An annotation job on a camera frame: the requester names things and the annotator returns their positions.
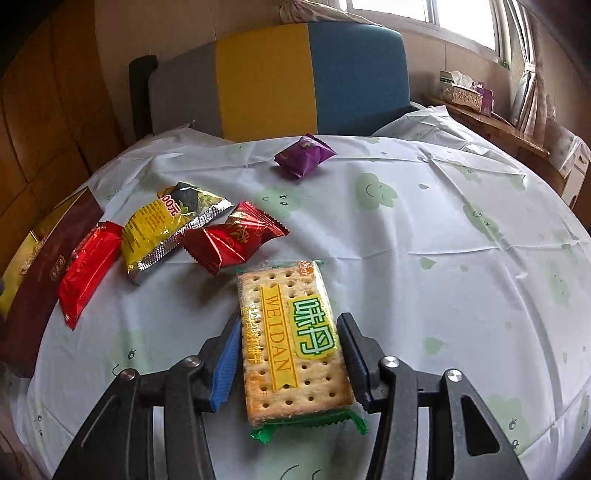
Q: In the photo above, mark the white curtain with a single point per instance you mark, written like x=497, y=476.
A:
x=531, y=101
x=318, y=9

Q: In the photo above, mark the long plain red snack packet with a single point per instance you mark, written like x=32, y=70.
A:
x=87, y=270

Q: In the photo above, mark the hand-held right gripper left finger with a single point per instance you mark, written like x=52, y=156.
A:
x=226, y=369

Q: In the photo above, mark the white cardboard box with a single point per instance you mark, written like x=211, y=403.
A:
x=572, y=161

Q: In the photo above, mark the white printed tablecloth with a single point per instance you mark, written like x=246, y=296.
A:
x=415, y=277

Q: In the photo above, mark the red crimped candy packet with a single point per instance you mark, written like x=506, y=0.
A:
x=233, y=237

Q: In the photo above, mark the patterned beige box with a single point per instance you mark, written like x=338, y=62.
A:
x=465, y=97

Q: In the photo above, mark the wooden side table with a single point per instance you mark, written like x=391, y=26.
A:
x=508, y=129

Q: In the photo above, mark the yellow snack packet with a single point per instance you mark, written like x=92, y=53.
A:
x=152, y=226

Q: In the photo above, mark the cracker packet green ends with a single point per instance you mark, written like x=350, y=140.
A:
x=291, y=323

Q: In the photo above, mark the purple box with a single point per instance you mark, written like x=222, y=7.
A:
x=485, y=98

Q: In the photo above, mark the window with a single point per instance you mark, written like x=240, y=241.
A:
x=438, y=23

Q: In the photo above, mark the grey yellow blue sofa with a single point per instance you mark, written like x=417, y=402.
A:
x=263, y=78

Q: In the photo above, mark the gold tin box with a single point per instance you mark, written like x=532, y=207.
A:
x=41, y=286

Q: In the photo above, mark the purple snack packet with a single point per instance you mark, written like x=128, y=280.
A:
x=304, y=156

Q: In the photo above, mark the green white tissue box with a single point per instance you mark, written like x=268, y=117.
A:
x=455, y=79

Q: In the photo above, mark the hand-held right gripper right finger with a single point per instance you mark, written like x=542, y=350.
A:
x=353, y=360

